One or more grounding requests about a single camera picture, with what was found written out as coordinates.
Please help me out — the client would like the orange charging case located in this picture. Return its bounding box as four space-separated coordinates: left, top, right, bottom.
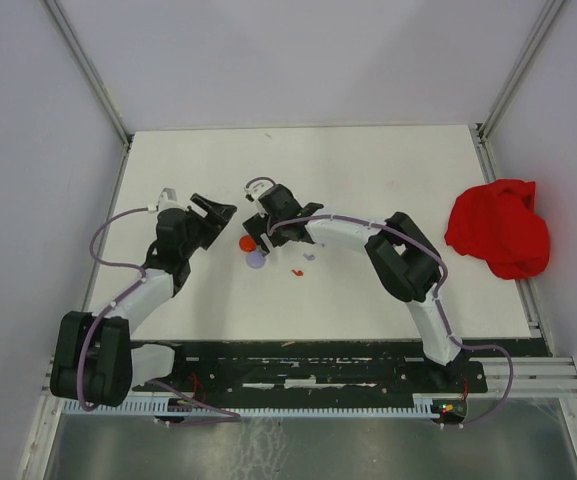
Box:
238 235 257 253

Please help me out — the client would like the white cable duct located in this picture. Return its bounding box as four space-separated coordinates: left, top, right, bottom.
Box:
89 394 439 420

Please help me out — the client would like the purple charging case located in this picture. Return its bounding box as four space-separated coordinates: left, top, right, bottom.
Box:
246 251 266 269

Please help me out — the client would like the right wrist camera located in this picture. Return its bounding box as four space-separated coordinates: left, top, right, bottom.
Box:
244 177 276 202

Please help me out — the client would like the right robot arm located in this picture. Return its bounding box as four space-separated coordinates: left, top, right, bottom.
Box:
243 177 463 391

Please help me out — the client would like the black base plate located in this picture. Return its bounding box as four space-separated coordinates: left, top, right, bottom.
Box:
132 344 487 406

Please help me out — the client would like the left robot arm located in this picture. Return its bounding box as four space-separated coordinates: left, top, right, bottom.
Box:
49 188 237 411

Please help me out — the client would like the red cloth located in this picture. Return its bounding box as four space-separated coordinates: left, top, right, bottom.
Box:
444 179 551 280

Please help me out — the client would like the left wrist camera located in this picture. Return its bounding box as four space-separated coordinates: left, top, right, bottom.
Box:
157 188 181 212

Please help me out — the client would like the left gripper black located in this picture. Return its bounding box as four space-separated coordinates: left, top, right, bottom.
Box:
180 193 236 258

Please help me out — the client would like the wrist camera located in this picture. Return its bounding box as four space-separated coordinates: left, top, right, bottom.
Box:
244 177 276 202
157 188 181 212

